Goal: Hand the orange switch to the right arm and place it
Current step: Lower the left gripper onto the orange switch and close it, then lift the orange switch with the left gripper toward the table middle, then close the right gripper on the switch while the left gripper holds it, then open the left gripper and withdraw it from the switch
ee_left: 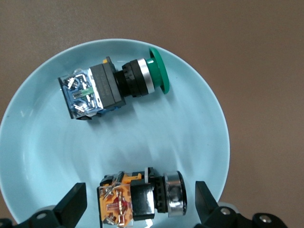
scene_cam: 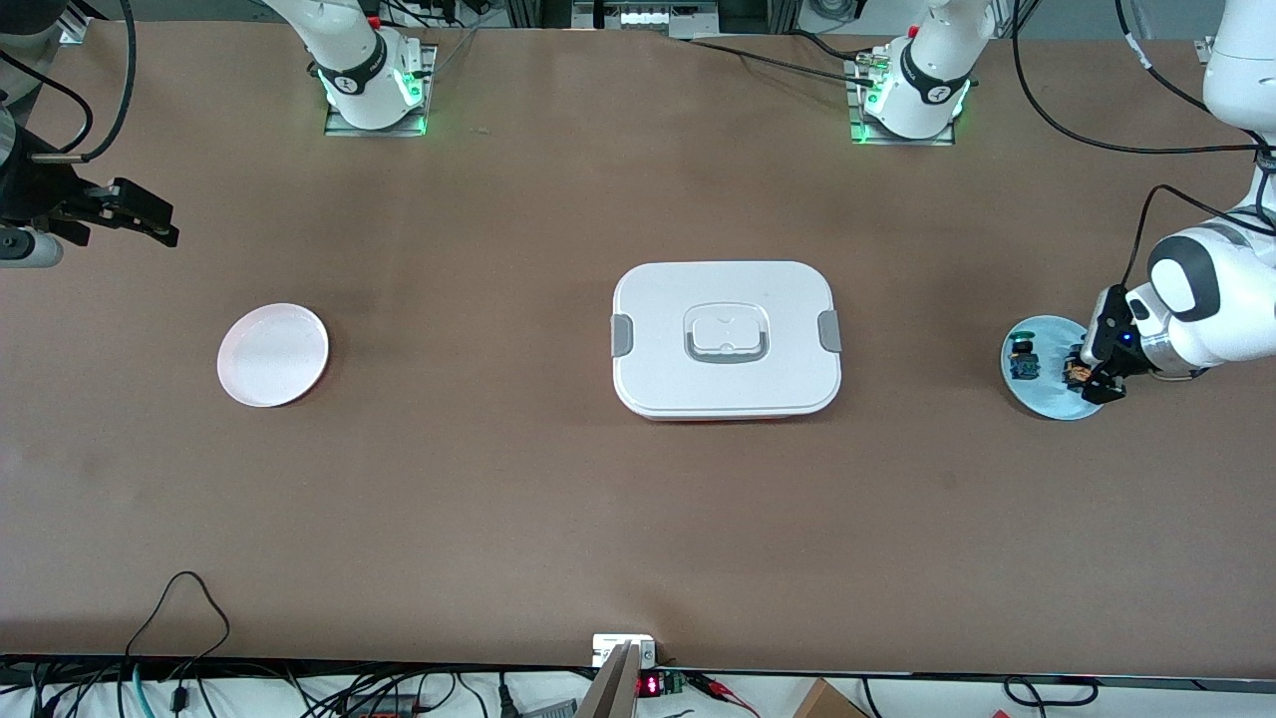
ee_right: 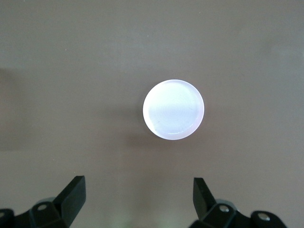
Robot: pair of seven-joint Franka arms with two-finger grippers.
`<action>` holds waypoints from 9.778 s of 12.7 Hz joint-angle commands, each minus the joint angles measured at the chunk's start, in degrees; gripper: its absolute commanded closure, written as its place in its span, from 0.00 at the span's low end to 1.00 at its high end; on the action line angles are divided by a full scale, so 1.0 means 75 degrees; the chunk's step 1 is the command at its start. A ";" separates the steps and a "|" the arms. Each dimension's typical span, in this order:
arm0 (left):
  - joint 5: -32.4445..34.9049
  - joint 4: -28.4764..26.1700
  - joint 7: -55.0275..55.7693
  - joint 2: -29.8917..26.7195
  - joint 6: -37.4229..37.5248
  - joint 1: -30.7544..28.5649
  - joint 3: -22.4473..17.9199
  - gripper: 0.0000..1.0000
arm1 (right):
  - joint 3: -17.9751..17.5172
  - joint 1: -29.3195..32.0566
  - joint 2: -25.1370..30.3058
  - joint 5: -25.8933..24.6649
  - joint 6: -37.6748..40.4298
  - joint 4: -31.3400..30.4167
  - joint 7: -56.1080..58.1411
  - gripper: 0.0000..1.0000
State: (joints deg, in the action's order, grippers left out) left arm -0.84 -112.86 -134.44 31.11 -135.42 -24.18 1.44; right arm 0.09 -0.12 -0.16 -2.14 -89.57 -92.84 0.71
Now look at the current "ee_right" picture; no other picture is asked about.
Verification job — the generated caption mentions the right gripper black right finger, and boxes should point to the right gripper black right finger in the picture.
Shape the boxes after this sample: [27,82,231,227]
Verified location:
[192,177,289,228]

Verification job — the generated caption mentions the pink round plate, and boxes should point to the pink round plate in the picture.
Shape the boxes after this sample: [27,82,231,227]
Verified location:
[142,79,205,142]

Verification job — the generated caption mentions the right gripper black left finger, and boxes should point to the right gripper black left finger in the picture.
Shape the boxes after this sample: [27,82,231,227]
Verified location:
[0,175,86,228]

